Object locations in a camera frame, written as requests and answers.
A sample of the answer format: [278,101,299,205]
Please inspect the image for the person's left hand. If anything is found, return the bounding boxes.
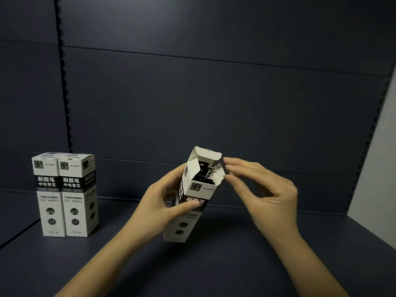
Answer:
[131,163,202,243]

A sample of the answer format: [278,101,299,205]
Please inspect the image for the person's right hand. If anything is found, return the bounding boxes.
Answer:
[222,157,299,242]

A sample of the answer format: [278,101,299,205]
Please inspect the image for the white refill box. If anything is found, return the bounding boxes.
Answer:
[32,152,67,237]
[163,146,226,244]
[58,153,99,237]

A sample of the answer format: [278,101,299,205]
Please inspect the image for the person's right forearm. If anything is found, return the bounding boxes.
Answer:
[263,229,350,297]

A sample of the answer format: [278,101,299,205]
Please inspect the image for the person's left forearm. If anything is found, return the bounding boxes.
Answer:
[53,225,161,297]

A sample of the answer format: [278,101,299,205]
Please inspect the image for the black pen refills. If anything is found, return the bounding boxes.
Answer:
[192,161,216,185]

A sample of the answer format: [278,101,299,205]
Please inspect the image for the closed white refill box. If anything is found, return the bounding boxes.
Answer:
[58,153,99,237]
[32,152,67,237]

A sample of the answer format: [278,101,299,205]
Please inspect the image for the dark shelf upright with slots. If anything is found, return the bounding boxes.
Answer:
[54,0,73,153]

